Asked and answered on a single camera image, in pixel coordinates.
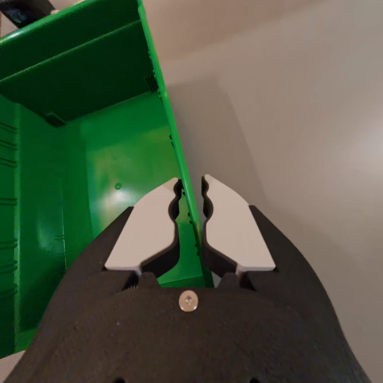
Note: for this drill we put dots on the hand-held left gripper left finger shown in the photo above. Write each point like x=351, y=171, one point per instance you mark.
x=143, y=233

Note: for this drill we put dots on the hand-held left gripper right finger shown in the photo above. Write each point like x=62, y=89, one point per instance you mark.
x=236, y=236

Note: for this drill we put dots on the green plastic bin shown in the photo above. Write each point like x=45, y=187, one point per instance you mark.
x=89, y=164

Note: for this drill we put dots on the black electronic device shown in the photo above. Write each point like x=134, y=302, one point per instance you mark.
x=24, y=10

